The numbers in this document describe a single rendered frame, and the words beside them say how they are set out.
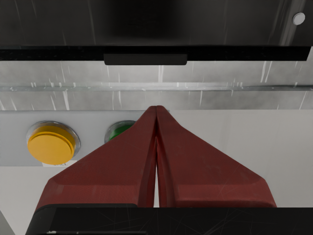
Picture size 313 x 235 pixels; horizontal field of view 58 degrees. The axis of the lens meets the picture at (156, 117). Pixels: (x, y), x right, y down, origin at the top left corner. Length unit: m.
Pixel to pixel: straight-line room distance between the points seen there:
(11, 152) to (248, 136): 0.29
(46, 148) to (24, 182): 0.24
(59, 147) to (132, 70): 0.10
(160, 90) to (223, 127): 0.18
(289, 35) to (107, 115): 0.15
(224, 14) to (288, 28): 0.04
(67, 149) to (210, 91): 0.13
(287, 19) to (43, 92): 0.19
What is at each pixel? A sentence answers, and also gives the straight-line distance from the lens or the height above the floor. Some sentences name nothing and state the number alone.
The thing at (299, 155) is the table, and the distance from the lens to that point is 0.47.
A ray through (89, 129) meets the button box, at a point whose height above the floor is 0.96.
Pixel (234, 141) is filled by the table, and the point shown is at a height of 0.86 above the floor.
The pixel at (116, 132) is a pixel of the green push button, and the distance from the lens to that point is 0.25.
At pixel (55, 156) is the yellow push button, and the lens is 0.27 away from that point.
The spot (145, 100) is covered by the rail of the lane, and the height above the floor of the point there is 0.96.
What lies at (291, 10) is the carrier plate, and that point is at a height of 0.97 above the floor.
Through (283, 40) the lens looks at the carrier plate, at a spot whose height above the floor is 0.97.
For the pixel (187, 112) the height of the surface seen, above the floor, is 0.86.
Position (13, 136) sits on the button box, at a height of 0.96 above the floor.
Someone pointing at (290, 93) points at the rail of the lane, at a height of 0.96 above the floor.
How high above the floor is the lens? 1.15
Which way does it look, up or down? 53 degrees down
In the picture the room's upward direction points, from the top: 178 degrees clockwise
